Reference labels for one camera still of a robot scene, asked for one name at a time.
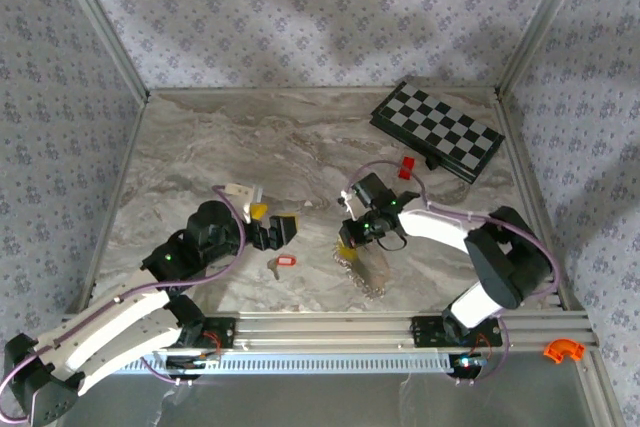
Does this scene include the grey slotted cable duct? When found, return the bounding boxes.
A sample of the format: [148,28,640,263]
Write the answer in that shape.
[113,350,459,376]

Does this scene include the small circuit board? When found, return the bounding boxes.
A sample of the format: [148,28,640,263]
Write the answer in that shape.
[449,354,489,372]
[166,354,221,372]

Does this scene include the aluminium side rail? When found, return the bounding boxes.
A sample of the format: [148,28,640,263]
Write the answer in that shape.
[64,96,149,316]
[492,91,589,316]

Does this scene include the short purple cable loop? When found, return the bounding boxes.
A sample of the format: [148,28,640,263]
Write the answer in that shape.
[452,319,512,388]
[139,356,197,388]

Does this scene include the red black power wires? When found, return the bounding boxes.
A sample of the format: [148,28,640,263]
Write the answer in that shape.
[469,332,495,362]
[201,330,224,361]

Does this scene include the aluminium front rail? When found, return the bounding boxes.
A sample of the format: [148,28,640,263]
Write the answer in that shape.
[64,310,599,354]

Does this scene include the aluminium frame post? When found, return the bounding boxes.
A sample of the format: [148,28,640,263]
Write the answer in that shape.
[494,0,599,98]
[47,0,152,102]

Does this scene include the folded black white chessboard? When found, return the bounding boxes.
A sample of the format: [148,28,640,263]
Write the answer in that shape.
[368,77,506,186]

